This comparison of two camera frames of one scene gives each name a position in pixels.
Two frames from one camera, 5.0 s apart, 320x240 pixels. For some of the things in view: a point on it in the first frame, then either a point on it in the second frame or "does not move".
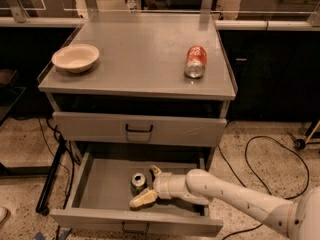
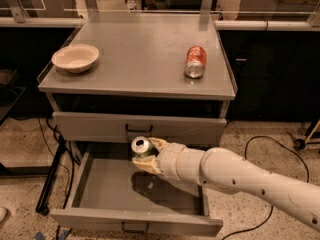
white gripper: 162,185 → 171,160
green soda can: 138,184 → 141,147
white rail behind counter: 219,24 does not move
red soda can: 196,58 does not move
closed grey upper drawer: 139,129 does not move
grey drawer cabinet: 138,91 does not move
